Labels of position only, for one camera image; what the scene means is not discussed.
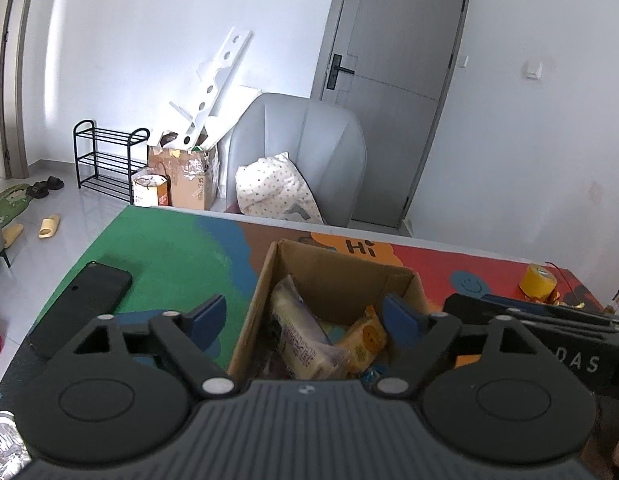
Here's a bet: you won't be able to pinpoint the colourful cartoon table mat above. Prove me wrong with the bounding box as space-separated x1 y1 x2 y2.
0 204 606 411

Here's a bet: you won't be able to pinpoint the white perforated board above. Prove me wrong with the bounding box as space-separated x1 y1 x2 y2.
166 26 253 151

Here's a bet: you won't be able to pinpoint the brown cardboard box on floor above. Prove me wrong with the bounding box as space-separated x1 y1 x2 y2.
148 146 219 210

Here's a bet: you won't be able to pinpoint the black door handle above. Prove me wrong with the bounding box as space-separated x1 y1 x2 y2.
326 53 356 92

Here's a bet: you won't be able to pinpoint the white paper bucket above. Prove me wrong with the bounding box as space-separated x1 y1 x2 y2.
132 174 169 207

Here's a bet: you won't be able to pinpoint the white light switch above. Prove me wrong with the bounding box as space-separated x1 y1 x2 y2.
523 60 544 80

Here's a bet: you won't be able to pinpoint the open cardboard box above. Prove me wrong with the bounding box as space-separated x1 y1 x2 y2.
228 240 430 382

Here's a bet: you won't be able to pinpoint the beige cracker packet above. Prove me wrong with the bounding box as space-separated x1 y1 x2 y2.
270 275 351 380

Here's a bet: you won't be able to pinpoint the beige slipper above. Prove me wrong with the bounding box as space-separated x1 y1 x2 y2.
38 214 60 240
2 222 24 249

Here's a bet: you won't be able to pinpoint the black smartphone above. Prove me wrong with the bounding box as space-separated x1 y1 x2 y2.
28 261 132 360

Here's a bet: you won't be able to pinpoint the yellow tape roll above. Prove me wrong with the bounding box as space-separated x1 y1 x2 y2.
519 264 558 301

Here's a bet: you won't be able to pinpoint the black sandals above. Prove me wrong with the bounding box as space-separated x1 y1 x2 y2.
26 176 64 200

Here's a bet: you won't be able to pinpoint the purple snack packet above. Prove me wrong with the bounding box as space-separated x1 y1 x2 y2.
254 322 291 380

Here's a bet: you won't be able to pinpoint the orange snack packet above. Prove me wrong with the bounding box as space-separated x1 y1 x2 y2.
337 306 389 376

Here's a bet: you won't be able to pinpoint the silver foil bag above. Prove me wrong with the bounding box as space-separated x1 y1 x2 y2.
0 411 30 480

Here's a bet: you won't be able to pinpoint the black shoe rack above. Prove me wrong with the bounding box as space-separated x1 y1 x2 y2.
73 119 150 204

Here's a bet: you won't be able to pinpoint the white dotted pillow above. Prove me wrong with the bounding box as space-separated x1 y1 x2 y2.
236 152 323 224

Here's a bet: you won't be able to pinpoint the yellow toy clutter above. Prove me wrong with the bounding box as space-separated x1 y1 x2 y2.
546 289 586 310

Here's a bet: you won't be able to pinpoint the grey armchair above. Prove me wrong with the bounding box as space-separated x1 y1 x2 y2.
224 93 367 228

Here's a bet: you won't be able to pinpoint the green floor mat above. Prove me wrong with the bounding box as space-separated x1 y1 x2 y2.
0 183 32 228

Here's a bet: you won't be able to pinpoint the grey door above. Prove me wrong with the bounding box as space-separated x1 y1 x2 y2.
311 0 469 228

